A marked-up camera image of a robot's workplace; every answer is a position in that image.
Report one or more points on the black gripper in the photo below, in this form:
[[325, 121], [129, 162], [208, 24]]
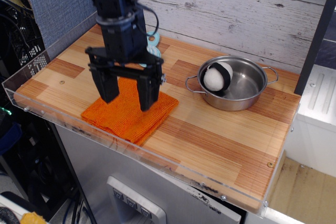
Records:
[[125, 54]]

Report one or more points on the orange cloth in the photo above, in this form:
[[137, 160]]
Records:
[[123, 117]]

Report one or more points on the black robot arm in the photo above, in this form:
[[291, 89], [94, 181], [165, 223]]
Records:
[[117, 8]]

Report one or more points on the small stainless steel pot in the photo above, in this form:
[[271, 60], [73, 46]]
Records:
[[248, 82]]

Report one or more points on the light blue scrub brush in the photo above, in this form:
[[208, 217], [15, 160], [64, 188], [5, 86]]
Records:
[[153, 40]]

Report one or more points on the white ball with black band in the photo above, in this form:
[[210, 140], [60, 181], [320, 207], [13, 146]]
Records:
[[218, 76]]

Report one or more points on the clear acrylic table guard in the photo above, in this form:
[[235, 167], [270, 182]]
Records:
[[233, 155]]

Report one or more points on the silver toy dispenser panel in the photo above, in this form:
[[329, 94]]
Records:
[[131, 206]]

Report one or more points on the white toy sink unit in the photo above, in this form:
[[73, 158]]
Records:
[[311, 138]]

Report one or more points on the dark grey right post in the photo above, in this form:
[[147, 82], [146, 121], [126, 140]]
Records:
[[320, 32]]

